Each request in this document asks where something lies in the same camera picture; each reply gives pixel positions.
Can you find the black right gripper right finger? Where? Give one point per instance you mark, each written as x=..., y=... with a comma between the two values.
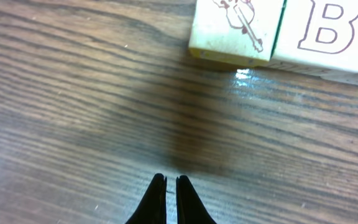
x=190, y=209

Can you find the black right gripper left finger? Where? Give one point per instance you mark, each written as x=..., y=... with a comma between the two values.
x=152, y=207

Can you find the plain wooden picture block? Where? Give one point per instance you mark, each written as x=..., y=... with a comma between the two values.
x=238, y=32

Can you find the yellow top picture block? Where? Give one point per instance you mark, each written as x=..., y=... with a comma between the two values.
x=318, y=37

